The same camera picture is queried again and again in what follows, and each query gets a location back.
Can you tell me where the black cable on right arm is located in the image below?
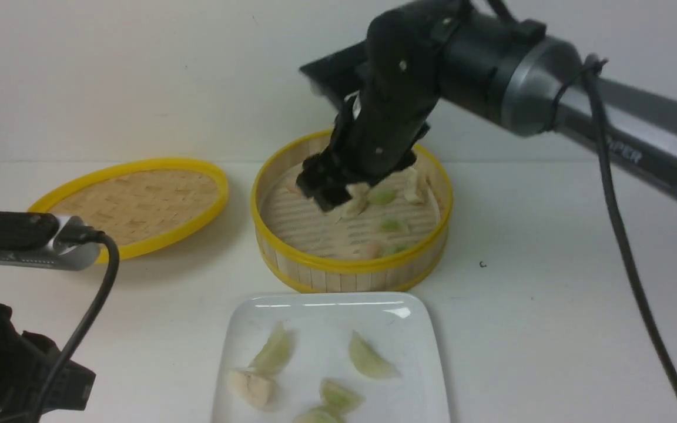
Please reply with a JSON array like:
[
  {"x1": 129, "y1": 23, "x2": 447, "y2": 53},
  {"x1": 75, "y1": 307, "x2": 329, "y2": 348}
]
[{"x1": 550, "y1": 54, "x2": 677, "y2": 423}]

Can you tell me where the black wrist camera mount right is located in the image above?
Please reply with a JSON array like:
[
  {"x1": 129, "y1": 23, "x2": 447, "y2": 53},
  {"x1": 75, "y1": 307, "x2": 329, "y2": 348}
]
[{"x1": 299, "y1": 41, "x2": 368, "y2": 111}]

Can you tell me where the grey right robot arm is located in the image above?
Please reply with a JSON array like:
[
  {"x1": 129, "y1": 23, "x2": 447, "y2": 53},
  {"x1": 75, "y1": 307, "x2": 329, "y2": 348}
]
[{"x1": 297, "y1": 1, "x2": 677, "y2": 212}]

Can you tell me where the green dumpling steamer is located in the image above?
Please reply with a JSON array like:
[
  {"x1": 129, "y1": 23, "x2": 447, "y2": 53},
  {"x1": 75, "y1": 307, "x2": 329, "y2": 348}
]
[
  {"x1": 367, "y1": 188, "x2": 397, "y2": 206},
  {"x1": 384, "y1": 243, "x2": 411, "y2": 257},
  {"x1": 378, "y1": 219, "x2": 410, "y2": 233},
  {"x1": 319, "y1": 378, "x2": 366, "y2": 415}
]

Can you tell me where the white dumpling steamer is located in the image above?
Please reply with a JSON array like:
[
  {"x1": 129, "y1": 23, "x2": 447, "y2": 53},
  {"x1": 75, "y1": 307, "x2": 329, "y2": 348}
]
[
  {"x1": 403, "y1": 167, "x2": 428, "y2": 204},
  {"x1": 339, "y1": 183, "x2": 370, "y2": 220}
]

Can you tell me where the green dumpling plate bottom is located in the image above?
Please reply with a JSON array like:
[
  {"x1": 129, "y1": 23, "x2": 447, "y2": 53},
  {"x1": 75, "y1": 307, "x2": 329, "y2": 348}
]
[{"x1": 293, "y1": 407, "x2": 344, "y2": 423}]

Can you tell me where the white dumpling steamer right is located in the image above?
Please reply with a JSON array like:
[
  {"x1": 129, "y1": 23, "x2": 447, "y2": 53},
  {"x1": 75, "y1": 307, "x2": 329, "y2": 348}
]
[{"x1": 403, "y1": 167, "x2": 428, "y2": 204}]

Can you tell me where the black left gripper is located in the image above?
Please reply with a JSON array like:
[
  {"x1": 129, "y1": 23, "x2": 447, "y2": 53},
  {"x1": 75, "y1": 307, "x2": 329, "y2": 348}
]
[{"x1": 0, "y1": 298, "x2": 96, "y2": 423}]

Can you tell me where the white dumpling steamer centre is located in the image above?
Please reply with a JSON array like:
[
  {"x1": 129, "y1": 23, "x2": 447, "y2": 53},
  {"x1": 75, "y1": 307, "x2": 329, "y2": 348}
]
[{"x1": 339, "y1": 183, "x2": 370, "y2": 220}]

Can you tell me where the yellow rimmed bamboo steamer basket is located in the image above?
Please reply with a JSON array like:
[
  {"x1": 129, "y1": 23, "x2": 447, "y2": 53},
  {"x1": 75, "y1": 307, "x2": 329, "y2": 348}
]
[{"x1": 250, "y1": 131, "x2": 453, "y2": 293}]

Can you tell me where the green dumpling on plate right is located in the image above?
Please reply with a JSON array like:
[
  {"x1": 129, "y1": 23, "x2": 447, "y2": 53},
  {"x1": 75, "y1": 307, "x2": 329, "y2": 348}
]
[{"x1": 348, "y1": 330, "x2": 400, "y2": 380}]

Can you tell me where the white dumpling on plate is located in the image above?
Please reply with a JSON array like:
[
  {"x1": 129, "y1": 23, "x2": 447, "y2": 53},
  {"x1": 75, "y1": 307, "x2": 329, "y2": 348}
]
[{"x1": 227, "y1": 369, "x2": 279, "y2": 411}]

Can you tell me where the green dumpling on plate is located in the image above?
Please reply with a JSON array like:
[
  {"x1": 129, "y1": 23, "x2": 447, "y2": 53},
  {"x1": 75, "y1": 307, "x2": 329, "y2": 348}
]
[
  {"x1": 348, "y1": 330, "x2": 400, "y2": 380},
  {"x1": 248, "y1": 321, "x2": 294, "y2": 375}
]

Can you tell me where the black cable left camera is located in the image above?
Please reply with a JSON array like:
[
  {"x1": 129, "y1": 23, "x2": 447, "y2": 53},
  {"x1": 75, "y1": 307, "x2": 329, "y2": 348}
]
[{"x1": 0, "y1": 226, "x2": 120, "y2": 423}]

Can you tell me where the white square plate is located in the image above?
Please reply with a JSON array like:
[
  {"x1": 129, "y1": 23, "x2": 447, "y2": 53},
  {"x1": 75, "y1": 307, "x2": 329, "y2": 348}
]
[{"x1": 210, "y1": 293, "x2": 452, "y2": 422}]

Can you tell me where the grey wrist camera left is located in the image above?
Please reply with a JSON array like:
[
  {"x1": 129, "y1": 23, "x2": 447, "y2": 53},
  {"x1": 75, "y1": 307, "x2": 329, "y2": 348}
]
[{"x1": 0, "y1": 213, "x2": 101, "y2": 271}]

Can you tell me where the green dumpling on plate left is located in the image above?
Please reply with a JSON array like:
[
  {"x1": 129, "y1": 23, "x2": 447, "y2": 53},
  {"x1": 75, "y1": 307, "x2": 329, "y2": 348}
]
[{"x1": 248, "y1": 321, "x2": 294, "y2": 375}]

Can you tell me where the white steamer liner mesh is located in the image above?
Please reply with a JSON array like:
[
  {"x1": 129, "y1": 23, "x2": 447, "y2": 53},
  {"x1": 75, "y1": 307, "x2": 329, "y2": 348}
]
[{"x1": 260, "y1": 166, "x2": 440, "y2": 261}]

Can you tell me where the green dumpling steamer front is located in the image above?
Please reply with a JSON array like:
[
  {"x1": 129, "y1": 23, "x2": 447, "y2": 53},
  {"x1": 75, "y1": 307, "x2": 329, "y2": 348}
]
[{"x1": 384, "y1": 243, "x2": 411, "y2": 257}]

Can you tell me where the pink dumpling steamer front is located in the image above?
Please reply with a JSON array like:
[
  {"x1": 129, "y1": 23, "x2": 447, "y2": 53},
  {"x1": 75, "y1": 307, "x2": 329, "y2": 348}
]
[{"x1": 362, "y1": 241, "x2": 385, "y2": 260}]

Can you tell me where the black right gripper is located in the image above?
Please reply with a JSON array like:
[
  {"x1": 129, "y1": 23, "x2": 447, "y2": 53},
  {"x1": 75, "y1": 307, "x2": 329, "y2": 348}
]
[{"x1": 297, "y1": 1, "x2": 473, "y2": 212}]

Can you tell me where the yellow rimmed bamboo steamer lid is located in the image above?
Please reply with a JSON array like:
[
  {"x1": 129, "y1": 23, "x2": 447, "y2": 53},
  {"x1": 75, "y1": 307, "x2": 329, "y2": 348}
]
[{"x1": 29, "y1": 157, "x2": 229, "y2": 260}]

